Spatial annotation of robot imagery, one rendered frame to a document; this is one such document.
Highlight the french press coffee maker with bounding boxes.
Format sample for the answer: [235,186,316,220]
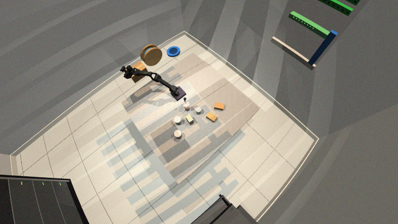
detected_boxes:
[183,97,191,113]

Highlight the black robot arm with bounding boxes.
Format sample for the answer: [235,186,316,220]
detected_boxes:
[123,65,180,97]

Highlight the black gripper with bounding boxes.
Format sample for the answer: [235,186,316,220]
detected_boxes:
[120,66,132,79]

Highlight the orange-brown box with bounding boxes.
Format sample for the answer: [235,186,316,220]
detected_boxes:
[206,112,218,123]
[214,102,224,111]

